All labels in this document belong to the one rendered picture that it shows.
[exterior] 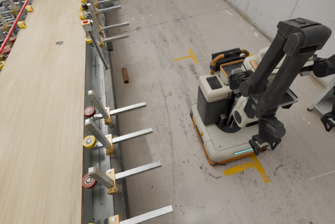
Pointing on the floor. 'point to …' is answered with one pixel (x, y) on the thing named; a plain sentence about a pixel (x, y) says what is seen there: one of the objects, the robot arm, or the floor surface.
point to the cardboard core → (125, 75)
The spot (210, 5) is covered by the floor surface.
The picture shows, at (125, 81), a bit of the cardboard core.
